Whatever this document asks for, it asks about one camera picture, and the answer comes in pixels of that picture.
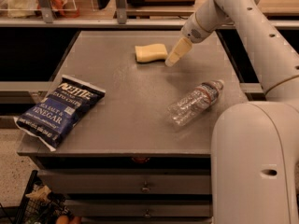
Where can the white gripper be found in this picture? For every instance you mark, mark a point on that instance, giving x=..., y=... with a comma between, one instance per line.
x=192, y=32

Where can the yellow sponge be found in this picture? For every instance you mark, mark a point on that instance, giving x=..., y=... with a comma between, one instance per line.
x=150, y=53

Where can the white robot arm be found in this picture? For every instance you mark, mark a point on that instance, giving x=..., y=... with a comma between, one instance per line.
x=254, y=145

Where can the blue kettle chip bag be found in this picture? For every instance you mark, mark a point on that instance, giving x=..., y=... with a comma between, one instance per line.
x=52, y=119

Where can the clear plastic water bottle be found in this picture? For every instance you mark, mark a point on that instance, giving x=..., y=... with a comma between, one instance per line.
x=195, y=102

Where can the grey drawer cabinet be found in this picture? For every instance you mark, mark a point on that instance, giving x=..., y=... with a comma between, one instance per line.
x=125, y=162

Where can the clear plastic bin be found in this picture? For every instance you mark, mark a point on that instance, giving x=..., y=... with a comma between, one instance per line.
x=29, y=8

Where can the grey shelf rail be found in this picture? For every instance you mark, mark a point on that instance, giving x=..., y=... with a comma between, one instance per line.
x=93, y=24

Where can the black wire basket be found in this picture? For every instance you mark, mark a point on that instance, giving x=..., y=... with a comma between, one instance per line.
x=40, y=210

